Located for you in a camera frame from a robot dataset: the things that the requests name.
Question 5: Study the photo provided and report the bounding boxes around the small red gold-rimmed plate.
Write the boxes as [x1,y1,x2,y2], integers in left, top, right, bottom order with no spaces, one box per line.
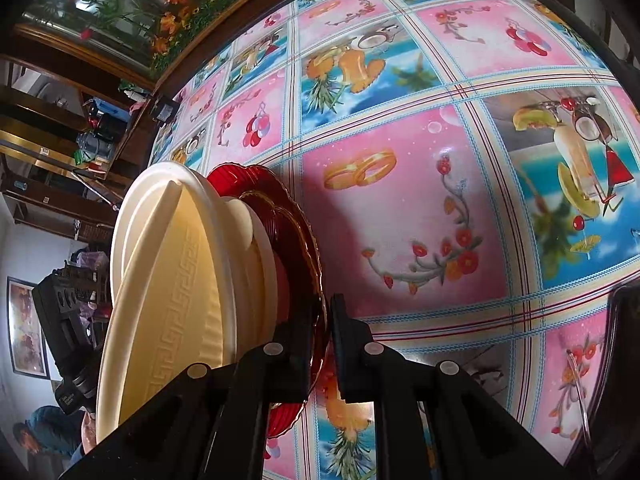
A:
[237,189,328,396]

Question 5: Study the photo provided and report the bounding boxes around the black phone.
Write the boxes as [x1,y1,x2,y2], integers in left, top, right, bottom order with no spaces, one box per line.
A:
[607,285,640,480]

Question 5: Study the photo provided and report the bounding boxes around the cream ribbed plastic plate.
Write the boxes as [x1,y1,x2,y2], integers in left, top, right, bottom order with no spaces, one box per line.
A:
[109,161,241,361]

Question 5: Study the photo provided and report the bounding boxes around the flower painting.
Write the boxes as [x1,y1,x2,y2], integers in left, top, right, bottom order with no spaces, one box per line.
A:
[17,0,301,81]

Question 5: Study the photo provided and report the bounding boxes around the cream patterned plastic plate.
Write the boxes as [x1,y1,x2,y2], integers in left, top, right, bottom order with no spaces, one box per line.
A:
[95,180,238,443]

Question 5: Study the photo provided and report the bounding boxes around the framed wall picture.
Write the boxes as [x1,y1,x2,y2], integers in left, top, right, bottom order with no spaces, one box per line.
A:
[7,276,49,379]

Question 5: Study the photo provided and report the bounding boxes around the large red glass plate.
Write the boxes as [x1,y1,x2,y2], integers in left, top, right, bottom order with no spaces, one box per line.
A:
[206,162,331,441]

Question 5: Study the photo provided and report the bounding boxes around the white foam plate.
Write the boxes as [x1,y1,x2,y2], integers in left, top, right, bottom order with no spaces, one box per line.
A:
[245,200,291,341]

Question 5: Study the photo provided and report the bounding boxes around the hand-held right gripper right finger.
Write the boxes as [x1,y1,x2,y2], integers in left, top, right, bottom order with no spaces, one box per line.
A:
[330,294,571,480]

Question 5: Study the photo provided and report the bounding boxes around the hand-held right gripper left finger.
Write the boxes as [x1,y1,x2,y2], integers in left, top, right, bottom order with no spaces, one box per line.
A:
[60,300,328,480]

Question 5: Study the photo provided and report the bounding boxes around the eyeglasses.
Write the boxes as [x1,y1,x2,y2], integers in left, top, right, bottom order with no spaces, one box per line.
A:
[565,350,618,443]

